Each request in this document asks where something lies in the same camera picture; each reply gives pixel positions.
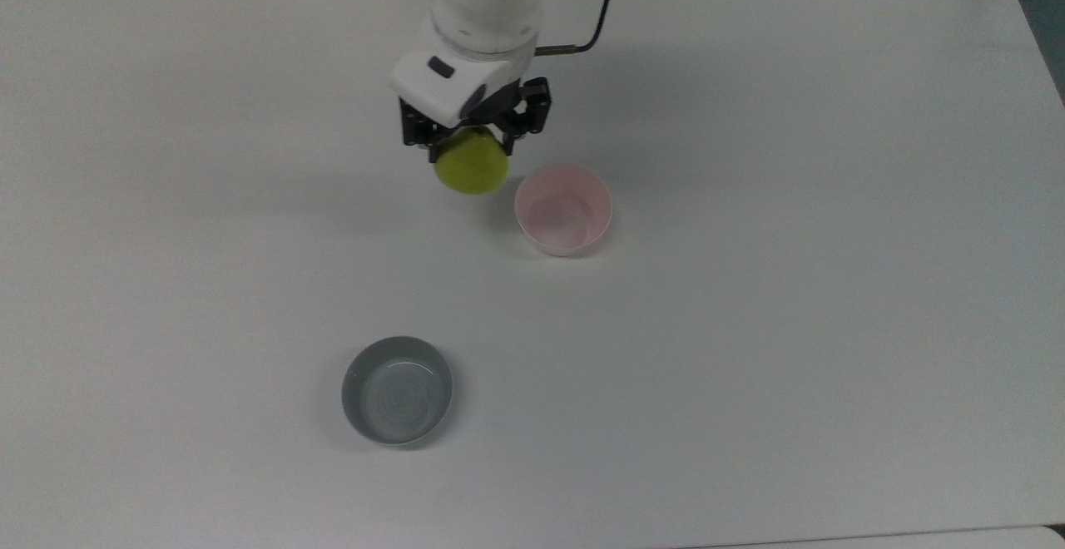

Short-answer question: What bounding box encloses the pink bowl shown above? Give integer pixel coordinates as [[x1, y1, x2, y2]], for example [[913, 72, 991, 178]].
[[514, 164, 614, 258]]

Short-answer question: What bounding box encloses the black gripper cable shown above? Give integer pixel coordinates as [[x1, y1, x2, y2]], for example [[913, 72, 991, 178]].
[[532, 0, 627, 57]]

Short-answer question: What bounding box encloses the grey bowl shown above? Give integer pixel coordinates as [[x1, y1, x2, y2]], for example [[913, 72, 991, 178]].
[[341, 336, 455, 448]]

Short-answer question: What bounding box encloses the green pear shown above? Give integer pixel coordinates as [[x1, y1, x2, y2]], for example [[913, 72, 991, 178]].
[[433, 126, 510, 195]]

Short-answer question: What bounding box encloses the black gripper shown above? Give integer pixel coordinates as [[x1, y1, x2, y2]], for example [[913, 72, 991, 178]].
[[399, 76, 552, 161]]

